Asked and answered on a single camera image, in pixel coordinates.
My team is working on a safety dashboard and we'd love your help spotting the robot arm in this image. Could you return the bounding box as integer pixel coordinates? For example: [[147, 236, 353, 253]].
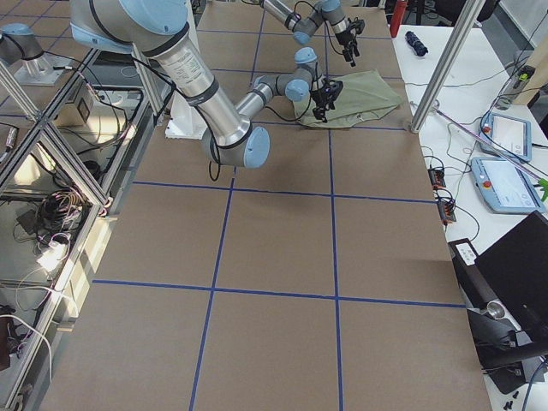
[[259, 0, 365, 67], [70, 1, 343, 169]]

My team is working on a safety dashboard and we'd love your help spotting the orange circuit board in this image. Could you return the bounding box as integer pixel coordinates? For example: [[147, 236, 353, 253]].
[[437, 198, 456, 225], [427, 168, 446, 190]]

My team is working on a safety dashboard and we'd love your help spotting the folded dark blue umbrella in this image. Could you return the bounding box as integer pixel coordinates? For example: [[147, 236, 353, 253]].
[[405, 31, 428, 57]]

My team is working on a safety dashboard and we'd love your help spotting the black braided right cable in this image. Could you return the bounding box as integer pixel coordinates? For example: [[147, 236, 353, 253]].
[[265, 92, 318, 123]]

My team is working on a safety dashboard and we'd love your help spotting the orange circuit board near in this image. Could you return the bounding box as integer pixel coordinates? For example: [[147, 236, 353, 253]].
[[437, 198, 456, 225]]

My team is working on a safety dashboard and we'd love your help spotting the blue teach pendant near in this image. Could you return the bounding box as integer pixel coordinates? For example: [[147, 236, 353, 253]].
[[471, 157, 546, 214]]

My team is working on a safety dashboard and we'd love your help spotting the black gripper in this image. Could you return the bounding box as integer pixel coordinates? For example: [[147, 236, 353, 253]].
[[312, 80, 343, 123], [336, 23, 358, 67]]

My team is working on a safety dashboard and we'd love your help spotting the blue teach pendant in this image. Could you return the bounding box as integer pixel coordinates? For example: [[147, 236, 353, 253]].
[[471, 157, 546, 214], [479, 112, 532, 163]]

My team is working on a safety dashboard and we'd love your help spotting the green capped drink bottle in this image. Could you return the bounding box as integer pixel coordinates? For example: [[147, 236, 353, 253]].
[[495, 64, 536, 110]]

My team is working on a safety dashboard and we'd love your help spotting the orange circuit board far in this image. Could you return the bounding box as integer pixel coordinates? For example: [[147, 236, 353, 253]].
[[427, 168, 446, 190]]

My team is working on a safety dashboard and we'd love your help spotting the white central column base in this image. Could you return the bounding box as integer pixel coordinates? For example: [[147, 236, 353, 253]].
[[164, 25, 215, 140]]

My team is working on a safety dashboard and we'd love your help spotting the aluminium frame post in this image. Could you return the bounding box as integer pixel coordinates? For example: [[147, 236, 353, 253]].
[[409, 0, 485, 134]]

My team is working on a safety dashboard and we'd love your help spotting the black laptop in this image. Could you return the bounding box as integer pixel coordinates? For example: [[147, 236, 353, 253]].
[[475, 211, 547, 339]]

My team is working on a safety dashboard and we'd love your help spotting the green long-sleeve shirt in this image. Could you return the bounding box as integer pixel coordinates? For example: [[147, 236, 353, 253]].
[[293, 70, 402, 128]]

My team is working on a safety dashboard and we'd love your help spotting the blue teach pendant far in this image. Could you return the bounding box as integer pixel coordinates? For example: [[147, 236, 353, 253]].
[[479, 112, 532, 163]]

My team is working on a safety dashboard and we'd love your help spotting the red cylinder bottle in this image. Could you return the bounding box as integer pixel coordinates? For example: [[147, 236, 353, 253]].
[[390, 0, 408, 38]]

